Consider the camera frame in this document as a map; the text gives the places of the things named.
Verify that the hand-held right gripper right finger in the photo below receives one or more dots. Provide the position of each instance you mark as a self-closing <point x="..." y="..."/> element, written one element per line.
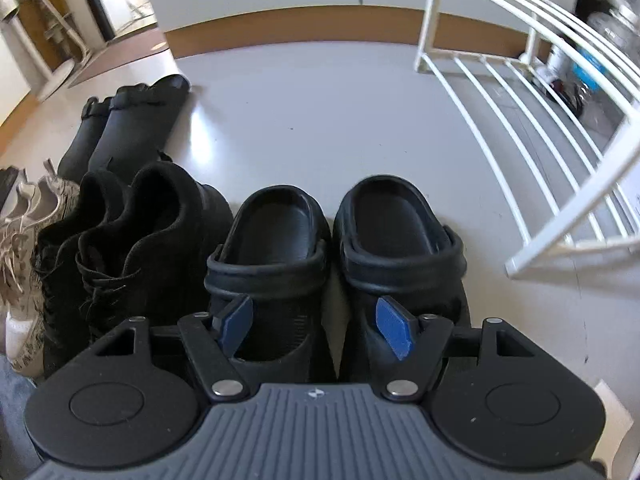
<point x="395" y="330"/>

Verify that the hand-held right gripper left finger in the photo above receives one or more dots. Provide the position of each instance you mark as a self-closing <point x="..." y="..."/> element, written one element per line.
<point x="235" y="322"/>

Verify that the black lace-up sneaker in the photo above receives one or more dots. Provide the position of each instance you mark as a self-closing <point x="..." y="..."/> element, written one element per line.
<point x="170" y="240"/>
<point x="60" y="280"/>

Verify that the white shoe rack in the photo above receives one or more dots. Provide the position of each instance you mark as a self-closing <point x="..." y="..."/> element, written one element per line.
<point x="540" y="245"/>

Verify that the patterned white sneaker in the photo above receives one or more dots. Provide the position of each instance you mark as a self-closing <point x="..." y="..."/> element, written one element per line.
<point x="30" y="350"/>

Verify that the dark grey buckle clog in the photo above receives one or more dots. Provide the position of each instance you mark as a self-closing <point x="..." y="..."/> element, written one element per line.
<point x="82" y="145"/>
<point x="140" y="130"/>

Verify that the plain white sneaker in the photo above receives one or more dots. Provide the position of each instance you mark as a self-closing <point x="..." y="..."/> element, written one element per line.
<point x="10" y="260"/>

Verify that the person's grey shorts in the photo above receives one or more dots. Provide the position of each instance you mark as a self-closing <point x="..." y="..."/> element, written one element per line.
<point x="17" y="410"/>

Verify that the brown doormat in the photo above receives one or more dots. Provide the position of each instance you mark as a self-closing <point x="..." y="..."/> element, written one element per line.
<point x="120" y="57"/>

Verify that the white standing fan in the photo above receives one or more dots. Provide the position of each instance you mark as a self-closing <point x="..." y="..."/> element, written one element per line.
<point x="52" y="80"/>

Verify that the dark glass bottle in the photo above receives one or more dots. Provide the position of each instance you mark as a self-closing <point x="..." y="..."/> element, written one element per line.
<point x="559" y="62"/>

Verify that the white mop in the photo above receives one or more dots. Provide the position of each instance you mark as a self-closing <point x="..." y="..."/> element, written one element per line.
<point x="70" y="30"/>

